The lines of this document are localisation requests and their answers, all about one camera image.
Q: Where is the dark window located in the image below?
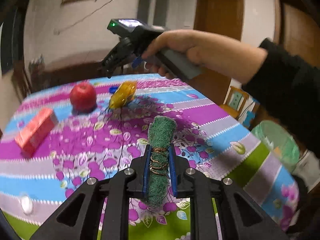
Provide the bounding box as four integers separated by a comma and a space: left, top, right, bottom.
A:
1, 7, 25, 75

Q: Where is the dark wooden dining table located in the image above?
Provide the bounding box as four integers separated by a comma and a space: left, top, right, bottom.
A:
30, 49, 151, 91

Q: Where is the green scouring pad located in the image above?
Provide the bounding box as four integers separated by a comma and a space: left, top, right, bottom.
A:
146, 116, 176, 209

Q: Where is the green lined trash bin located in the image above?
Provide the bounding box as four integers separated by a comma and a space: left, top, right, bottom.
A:
251, 120, 300, 173

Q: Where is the black sleeve right forearm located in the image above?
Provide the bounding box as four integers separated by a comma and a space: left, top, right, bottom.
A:
242, 38, 319, 157

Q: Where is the yellow wrapper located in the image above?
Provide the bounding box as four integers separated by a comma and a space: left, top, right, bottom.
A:
109, 81, 137, 109

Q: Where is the glass balcony door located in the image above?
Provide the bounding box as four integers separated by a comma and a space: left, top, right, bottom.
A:
137, 0, 170, 27

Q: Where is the brown wooden door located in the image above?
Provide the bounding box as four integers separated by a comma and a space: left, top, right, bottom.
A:
273, 0, 319, 67
194, 0, 244, 41

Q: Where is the floral striped tablecloth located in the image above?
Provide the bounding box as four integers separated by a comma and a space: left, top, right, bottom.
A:
1, 74, 299, 239

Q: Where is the white bottle cap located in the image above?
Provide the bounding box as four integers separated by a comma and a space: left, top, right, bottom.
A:
20, 195, 33, 215

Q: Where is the small yellow wooden chair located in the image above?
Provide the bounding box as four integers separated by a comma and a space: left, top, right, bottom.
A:
220, 86, 249, 119

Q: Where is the red apple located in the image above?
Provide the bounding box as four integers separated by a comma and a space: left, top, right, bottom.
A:
69, 82, 97, 112

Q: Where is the blue bottle cap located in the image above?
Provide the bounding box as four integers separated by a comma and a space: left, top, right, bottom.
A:
108, 86, 119, 94

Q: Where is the red rectangular box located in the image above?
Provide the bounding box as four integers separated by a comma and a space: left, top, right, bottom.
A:
15, 108, 58, 158

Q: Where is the right hand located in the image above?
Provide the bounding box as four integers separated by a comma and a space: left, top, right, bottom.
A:
142, 29, 267, 84

